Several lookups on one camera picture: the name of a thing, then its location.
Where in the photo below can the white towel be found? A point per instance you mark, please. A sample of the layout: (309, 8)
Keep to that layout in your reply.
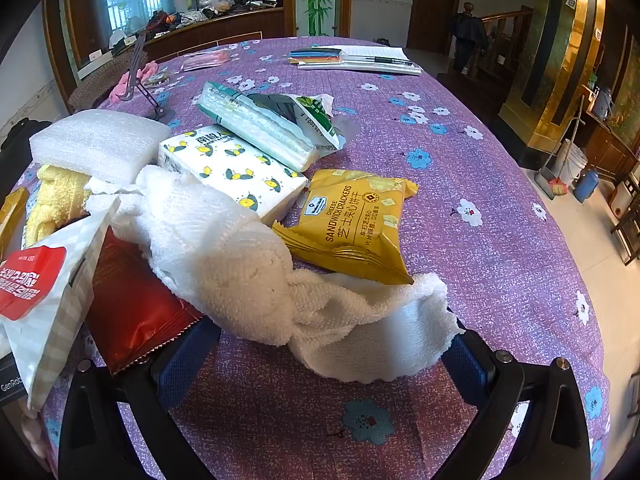
(225, 260)

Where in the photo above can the clear green tissue pack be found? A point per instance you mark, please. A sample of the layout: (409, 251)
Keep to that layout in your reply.
(255, 125)

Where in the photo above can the white packet with red label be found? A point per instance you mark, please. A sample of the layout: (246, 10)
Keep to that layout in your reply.
(55, 320)

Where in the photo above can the white bucket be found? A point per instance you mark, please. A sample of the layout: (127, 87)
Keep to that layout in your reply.
(572, 160)

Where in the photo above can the yellow cracker packet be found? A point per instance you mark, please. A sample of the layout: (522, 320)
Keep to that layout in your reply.
(350, 220)

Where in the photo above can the lemon print tissue pack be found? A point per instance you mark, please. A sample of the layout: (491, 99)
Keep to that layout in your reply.
(225, 170)

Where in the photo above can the wooden door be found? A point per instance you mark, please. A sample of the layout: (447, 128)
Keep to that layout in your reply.
(435, 5)

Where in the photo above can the gold foil packet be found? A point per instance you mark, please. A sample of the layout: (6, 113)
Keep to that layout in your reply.
(10, 220)

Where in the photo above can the pile of counter clutter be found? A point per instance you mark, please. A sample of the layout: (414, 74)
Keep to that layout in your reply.
(200, 7)

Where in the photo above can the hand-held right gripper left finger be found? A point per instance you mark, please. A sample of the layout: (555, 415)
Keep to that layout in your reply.
(187, 360)

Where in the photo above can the wooden counter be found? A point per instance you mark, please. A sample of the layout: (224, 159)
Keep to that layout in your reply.
(225, 27)

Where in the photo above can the wooden chair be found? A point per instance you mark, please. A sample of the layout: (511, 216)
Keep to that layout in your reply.
(627, 220)

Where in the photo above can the white foam sheet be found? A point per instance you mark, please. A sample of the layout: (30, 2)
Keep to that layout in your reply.
(100, 145)

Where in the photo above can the wooden stair railing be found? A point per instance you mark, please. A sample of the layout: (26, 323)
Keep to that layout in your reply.
(505, 25)

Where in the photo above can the yellow towel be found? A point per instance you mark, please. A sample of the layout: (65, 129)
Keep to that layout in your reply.
(50, 200)

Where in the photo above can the dark red snack packet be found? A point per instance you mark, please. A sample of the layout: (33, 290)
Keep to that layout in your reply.
(130, 310)

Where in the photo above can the purple floral tablecloth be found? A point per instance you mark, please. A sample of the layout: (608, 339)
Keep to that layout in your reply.
(450, 185)

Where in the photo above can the person's left hand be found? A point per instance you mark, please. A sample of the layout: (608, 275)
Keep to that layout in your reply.
(36, 440)

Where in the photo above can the dark jacket on post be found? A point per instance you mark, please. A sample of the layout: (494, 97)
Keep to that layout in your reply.
(467, 32)

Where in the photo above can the multicolored stationery pack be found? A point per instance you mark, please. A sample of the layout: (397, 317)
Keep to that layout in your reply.
(315, 55)

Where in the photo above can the brown woven cushion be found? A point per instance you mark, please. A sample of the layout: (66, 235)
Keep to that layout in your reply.
(95, 82)

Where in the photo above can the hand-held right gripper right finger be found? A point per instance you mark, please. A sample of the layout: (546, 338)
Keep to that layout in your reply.
(467, 370)

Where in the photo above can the torn green white packet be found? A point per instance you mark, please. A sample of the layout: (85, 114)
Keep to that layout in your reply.
(315, 115)

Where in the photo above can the dark metal phone stand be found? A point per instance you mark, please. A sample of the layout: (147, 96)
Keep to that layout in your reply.
(160, 110)

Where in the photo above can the pink cloth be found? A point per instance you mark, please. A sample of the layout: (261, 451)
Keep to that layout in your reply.
(120, 87)

